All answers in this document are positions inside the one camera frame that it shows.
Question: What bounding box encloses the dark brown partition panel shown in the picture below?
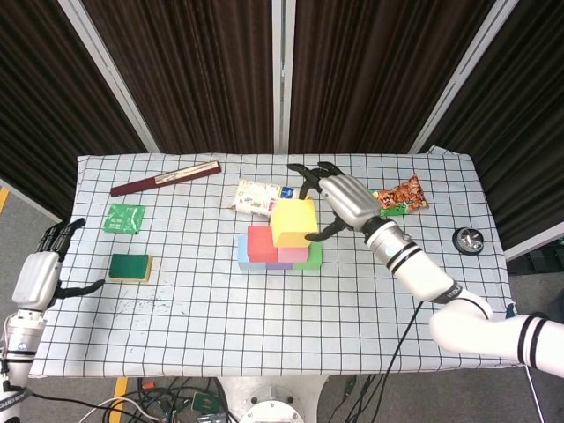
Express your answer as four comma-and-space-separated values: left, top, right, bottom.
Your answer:
288, 0, 497, 154
420, 0, 564, 251
81, 0, 275, 154
0, 0, 149, 224

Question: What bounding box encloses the green circuit board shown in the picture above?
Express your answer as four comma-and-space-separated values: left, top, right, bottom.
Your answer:
191, 390, 221, 414

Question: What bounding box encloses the green foam cube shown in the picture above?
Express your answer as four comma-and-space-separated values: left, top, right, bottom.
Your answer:
293, 243, 324, 271

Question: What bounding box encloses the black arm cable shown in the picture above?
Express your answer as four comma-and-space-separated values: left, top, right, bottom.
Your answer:
0, 359, 142, 418
347, 299, 425, 423

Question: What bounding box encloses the black cable tangle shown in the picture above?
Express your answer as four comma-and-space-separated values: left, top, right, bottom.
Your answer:
127, 377, 230, 423

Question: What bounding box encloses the black round metal cap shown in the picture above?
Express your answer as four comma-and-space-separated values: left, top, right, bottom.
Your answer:
451, 226, 485, 256

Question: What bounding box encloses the white cable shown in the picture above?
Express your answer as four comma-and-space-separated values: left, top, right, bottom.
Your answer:
81, 396, 162, 423

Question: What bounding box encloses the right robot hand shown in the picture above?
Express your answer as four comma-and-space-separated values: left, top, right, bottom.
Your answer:
286, 161, 382, 242

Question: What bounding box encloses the white checkered tablecloth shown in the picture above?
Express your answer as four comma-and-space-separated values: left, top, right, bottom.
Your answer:
28, 145, 528, 379

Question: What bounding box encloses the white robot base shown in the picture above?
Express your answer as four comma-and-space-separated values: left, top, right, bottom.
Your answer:
219, 376, 330, 423

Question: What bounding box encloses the light blue foam cube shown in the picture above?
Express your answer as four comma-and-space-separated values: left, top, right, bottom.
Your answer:
237, 234, 268, 271

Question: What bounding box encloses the grey partition base rail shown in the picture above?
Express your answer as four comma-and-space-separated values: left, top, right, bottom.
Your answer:
504, 226, 564, 262
0, 177, 70, 229

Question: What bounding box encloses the yellow foam cube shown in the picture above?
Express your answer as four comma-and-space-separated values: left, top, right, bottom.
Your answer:
269, 197, 319, 249

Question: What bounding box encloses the black cable green plug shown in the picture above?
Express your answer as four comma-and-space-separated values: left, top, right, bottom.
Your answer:
332, 374, 384, 423

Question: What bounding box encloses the white biscuit package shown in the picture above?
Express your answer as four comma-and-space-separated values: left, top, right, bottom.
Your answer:
226, 178, 309, 218

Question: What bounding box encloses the red foam cube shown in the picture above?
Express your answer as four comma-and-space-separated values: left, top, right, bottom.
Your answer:
246, 225, 279, 263

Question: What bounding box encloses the green orange snack bag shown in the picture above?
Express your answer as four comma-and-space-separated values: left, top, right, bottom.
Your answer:
367, 174, 430, 218

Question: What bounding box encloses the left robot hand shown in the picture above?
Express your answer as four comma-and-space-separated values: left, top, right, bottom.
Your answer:
11, 218, 107, 312

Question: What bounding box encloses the pink foam cube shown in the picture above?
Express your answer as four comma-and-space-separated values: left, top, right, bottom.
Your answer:
277, 245, 309, 263

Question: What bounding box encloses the dark red folded fan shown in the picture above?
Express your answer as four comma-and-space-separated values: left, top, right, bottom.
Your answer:
109, 160, 223, 198

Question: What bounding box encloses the grey partition post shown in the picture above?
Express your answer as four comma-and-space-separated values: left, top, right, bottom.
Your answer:
56, 0, 160, 153
408, 0, 521, 154
271, 0, 297, 154

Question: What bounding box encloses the green yellow sponge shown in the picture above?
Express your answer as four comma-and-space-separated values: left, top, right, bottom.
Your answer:
108, 253, 154, 284

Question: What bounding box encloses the green sachet packet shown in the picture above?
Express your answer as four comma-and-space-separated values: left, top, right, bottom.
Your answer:
102, 203, 147, 235

